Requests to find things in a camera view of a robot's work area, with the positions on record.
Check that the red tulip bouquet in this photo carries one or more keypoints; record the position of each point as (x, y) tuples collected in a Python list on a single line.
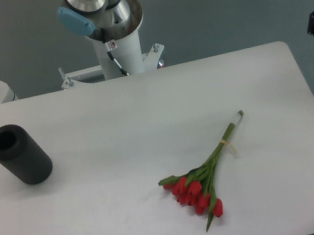
[(196, 188)]

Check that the black cylindrical vase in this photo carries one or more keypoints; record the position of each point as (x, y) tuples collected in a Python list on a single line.
[(22, 156)]

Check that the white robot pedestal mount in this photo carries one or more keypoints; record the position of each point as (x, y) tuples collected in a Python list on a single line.
[(116, 54)]

